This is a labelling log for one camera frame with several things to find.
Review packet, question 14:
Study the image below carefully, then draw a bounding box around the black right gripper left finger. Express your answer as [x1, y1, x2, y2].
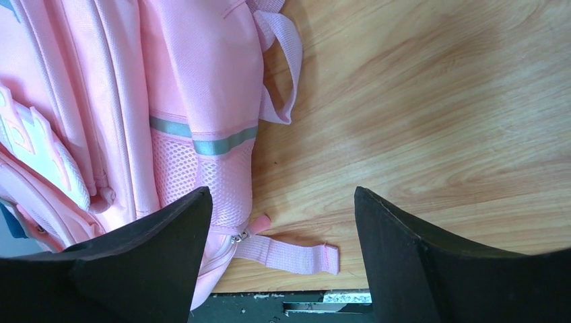
[1, 187, 213, 322]

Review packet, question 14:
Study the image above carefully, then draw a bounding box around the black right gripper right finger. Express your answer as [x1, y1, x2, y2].
[354, 187, 570, 322]

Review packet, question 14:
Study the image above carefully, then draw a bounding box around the pink student backpack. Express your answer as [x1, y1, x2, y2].
[1, 1, 339, 308]

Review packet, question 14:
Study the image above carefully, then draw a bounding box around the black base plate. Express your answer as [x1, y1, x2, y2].
[188, 289, 377, 323]

